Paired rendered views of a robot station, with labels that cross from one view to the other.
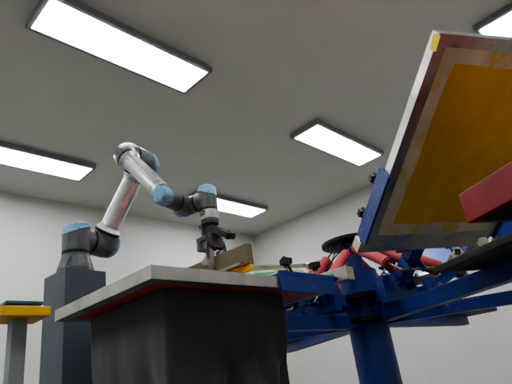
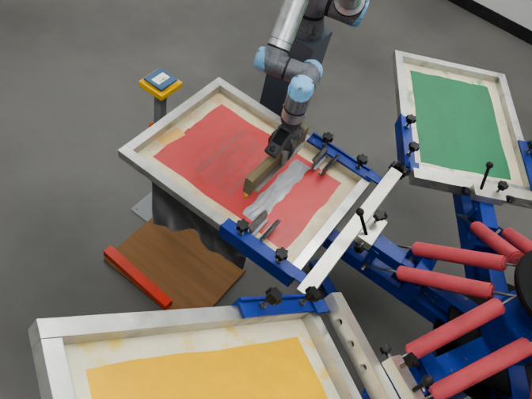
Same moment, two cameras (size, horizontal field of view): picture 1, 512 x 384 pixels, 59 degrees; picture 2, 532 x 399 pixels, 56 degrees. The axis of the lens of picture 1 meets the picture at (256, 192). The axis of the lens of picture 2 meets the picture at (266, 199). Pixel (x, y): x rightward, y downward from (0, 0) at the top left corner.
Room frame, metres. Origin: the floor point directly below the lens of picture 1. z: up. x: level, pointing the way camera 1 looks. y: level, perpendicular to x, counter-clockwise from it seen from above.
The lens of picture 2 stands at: (1.28, -0.95, 2.43)
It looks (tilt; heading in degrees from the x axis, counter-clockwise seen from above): 53 degrees down; 70
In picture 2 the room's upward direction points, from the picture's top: 17 degrees clockwise
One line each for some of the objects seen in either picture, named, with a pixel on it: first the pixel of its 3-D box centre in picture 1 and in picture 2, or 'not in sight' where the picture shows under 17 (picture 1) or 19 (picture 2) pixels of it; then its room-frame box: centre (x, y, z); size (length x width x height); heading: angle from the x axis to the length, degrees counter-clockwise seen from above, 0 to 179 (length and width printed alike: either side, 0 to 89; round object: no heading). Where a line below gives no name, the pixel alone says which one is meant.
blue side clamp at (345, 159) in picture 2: not in sight; (339, 161); (1.98, 0.29, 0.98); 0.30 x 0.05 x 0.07; 138
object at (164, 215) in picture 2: (236, 363); (199, 226); (1.44, 0.13, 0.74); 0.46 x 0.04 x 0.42; 138
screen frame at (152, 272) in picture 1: (201, 300); (250, 167); (1.62, 0.24, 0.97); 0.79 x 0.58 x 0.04; 138
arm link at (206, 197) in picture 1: (206, 199); (299, 94); (1.70, 0.20, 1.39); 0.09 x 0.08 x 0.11; 62
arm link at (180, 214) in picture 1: (185, 205); (303, 75); (1.73, 0.30, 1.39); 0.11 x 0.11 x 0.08; 62
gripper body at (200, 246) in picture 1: (209, 236); (289, 129); (1.71, 0.20, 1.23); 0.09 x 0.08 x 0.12; 48
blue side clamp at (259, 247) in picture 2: (304, 284); (257, 251); (1.61, -0.12, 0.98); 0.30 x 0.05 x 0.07; 138
